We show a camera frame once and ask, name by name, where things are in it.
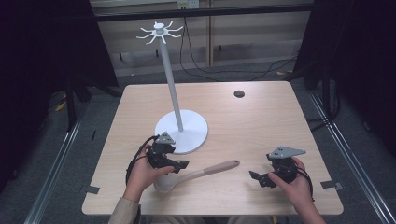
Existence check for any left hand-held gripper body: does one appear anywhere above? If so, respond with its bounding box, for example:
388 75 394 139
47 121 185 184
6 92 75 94
146 131 182 171

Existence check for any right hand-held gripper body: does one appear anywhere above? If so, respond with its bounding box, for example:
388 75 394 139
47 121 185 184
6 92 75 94
265 146 307 185

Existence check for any beige ladle with pink handle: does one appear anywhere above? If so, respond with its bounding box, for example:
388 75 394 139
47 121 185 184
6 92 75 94
153 160 241 194

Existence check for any white hook rack stand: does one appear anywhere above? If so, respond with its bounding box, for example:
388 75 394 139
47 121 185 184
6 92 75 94
135 21 209 155

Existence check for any person's right hand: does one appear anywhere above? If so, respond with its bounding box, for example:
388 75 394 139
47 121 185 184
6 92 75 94
268 156 315 217

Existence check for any person's left hand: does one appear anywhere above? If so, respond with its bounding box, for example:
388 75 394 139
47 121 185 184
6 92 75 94
123 144 177 203

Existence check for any black metal stand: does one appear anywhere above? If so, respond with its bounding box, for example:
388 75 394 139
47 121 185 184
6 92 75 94
49 72 123 134
285 60 343 123

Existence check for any dark curtain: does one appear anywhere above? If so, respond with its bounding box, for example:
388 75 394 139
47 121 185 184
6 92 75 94
293 0 396 158
0 0 120 194

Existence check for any black horizontal bar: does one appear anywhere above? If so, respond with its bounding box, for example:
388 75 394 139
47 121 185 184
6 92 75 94
92 3 314 23

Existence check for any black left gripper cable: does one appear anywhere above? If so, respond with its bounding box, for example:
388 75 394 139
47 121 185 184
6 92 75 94
125 134 161 187

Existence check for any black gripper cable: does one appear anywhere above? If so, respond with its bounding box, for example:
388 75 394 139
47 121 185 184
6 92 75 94
292 159 316 203
125 134 161 187

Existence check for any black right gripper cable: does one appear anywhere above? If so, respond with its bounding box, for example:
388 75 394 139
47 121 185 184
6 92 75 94
292 159 316 203

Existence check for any grey table edge bracket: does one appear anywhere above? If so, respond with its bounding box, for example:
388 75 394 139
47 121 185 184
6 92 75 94
319 180 345 190
78 185 101 196

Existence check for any metal floor rail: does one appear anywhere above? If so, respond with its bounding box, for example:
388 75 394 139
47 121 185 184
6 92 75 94
23 113 88 224
307 89 396 224

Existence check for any black floor cable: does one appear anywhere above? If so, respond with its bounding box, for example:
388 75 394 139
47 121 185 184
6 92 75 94
178 16 299 83

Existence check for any wooden wall post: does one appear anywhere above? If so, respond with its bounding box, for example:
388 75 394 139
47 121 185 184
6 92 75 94
206 0 216 67

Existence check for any white wall socket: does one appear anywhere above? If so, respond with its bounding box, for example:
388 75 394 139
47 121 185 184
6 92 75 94
177 0 201 10

